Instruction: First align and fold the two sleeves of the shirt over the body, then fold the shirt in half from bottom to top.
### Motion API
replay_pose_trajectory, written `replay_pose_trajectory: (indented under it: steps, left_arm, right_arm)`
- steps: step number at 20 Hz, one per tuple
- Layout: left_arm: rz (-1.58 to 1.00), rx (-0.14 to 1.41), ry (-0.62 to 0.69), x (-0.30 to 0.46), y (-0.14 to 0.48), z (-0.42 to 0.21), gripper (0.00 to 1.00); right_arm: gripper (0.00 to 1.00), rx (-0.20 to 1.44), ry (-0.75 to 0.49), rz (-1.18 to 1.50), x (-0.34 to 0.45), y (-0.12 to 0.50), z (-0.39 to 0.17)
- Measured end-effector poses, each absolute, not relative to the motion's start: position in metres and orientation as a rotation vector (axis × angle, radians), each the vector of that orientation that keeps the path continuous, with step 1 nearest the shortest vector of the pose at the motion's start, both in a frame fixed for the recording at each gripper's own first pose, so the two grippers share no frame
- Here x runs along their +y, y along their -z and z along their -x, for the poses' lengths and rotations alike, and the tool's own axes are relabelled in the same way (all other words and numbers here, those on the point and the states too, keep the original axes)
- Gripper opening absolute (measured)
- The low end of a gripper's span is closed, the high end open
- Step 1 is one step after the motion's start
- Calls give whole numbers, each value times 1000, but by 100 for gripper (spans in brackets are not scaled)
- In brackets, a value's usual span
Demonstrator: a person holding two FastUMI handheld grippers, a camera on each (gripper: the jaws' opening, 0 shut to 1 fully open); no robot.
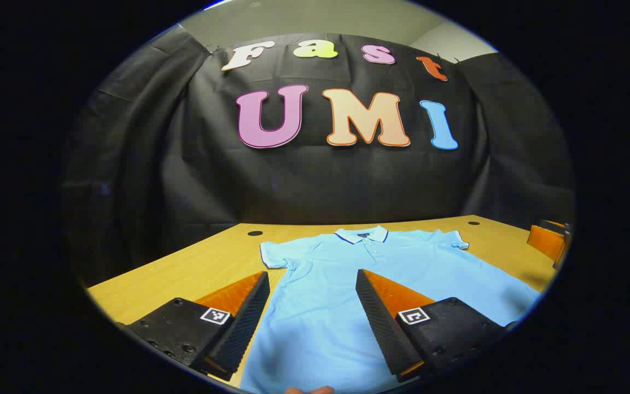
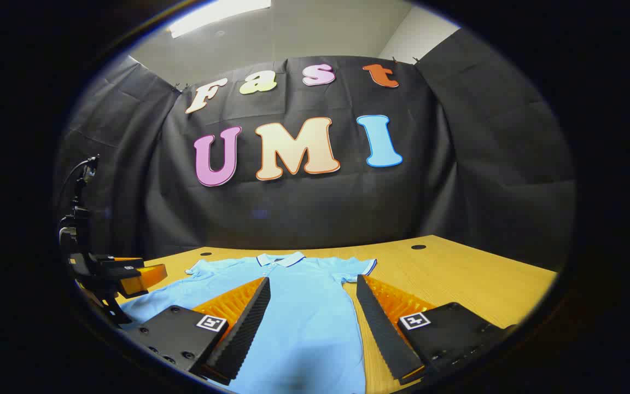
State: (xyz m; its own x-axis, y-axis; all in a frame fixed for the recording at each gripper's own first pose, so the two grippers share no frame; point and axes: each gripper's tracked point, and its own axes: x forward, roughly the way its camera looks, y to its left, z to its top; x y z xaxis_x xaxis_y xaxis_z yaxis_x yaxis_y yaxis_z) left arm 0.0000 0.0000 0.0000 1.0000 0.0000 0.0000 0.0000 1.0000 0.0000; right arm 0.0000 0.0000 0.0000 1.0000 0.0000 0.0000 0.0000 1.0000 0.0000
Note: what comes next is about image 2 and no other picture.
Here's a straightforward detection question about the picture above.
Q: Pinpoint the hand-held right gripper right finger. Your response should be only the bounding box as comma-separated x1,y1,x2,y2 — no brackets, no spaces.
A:
356,274,518,383

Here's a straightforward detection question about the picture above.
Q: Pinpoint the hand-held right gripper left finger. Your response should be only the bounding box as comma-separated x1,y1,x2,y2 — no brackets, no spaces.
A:
124,276,272,386

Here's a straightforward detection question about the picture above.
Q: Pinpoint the light blue polo T-shirt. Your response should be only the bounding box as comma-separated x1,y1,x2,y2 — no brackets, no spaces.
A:
120,252,378,394

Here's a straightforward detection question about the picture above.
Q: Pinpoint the black backdrop cloth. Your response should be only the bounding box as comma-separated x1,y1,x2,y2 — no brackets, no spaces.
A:
55,27,576,272

